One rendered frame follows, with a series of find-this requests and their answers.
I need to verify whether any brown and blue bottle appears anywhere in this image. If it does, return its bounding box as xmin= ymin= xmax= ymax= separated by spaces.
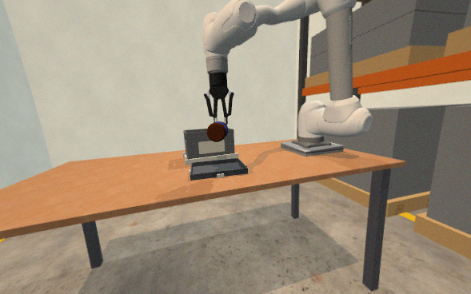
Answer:
xmin=207 ymin=121 xmax=228 ymax=142

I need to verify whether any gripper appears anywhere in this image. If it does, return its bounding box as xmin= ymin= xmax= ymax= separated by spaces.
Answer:
xmin=204 ymin=72 xmax=234 ymax=125

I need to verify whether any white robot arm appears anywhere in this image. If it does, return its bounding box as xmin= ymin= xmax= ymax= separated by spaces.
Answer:
xmin=202 ymin=0 xmax=373 ymax=149

